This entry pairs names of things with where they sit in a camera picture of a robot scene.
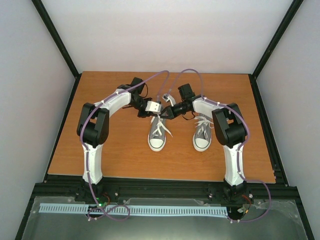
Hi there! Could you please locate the black frame post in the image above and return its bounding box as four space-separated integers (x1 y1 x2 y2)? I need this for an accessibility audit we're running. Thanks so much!
31 0 80 80
252 0 304 80

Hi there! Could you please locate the black left frame post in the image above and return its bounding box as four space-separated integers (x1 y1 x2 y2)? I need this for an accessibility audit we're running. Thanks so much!
31 0 80 80

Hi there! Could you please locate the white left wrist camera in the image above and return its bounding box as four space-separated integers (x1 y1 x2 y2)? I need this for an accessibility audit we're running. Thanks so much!
145 100 162 114

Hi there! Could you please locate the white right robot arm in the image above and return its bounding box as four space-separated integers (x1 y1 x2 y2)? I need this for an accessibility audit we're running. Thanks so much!
161 83 250 187

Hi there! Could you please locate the grey sneaker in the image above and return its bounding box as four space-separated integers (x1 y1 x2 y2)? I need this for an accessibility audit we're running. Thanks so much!
147 116 166 152
192 113 214 152

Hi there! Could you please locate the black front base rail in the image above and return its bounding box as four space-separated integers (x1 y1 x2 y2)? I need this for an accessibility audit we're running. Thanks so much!
31 175 302 206

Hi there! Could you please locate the white shoelace of sneaker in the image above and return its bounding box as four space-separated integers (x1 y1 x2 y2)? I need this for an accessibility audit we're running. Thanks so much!
195 114 214 142
149 116 173 141

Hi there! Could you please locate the light blue cable duct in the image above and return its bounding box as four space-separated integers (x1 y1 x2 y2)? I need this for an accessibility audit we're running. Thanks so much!
38 203 228 218

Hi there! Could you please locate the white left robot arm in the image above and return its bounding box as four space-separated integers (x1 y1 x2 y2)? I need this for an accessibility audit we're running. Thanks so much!
76 77 152 202

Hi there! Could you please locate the clear plastic front sheet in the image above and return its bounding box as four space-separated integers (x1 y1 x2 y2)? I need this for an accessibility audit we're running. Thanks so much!
17 197 308 240

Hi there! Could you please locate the black right frame post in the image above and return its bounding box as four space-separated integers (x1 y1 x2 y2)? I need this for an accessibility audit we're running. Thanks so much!
252 0 304 80

